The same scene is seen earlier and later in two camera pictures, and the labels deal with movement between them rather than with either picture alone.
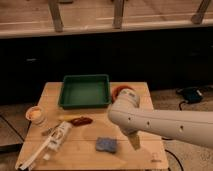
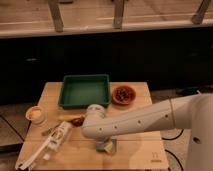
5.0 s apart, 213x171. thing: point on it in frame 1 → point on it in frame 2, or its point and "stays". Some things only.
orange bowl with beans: (122, 91) stays
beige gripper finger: (135, 140) → (109, 147)
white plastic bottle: (59, 136) stays
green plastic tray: (85, 91) stays
